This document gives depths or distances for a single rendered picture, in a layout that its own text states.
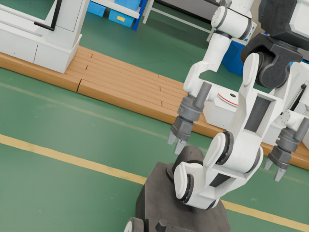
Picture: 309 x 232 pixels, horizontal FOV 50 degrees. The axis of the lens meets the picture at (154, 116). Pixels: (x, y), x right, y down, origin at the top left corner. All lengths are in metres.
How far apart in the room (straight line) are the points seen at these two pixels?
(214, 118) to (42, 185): 1.65
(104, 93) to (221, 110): 0.99
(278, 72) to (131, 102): 1.57
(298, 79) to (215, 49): 1.94
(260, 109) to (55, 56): 1.77
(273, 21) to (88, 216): 1.17
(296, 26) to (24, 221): 1.32
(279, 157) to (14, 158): 1.29
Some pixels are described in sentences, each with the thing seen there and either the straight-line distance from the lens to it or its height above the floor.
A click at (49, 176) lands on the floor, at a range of 1.83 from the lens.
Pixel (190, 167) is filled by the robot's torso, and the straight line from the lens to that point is 1.69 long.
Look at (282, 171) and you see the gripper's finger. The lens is 1.51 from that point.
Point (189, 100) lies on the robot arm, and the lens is 1.25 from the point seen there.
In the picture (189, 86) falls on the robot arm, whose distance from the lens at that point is 1.24.
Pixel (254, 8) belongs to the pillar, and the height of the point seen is 0.87.
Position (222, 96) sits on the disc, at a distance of 3.01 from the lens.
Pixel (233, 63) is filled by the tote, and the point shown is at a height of 0.14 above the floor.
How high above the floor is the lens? 1.18
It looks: 25 degrees down
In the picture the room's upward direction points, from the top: 24 degrees clockwise
